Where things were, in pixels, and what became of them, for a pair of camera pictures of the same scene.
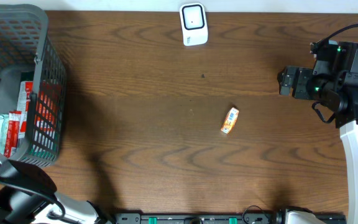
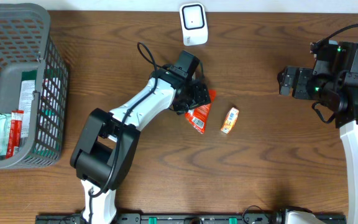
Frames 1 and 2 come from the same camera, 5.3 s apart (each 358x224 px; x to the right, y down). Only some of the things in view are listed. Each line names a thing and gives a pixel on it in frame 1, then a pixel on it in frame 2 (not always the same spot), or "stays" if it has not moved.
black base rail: [217, 218] stays
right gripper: [299, 88] stays
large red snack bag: [48, 106] -> [197, 116]
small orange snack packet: [230, 120] stays
